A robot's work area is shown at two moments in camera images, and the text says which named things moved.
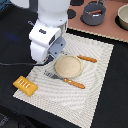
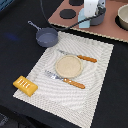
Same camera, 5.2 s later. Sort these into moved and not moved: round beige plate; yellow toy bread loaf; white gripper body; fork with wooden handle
Moved: white gripper body
Not moved: yellow toy bread loaf; round beige plate; fork with wooden handle
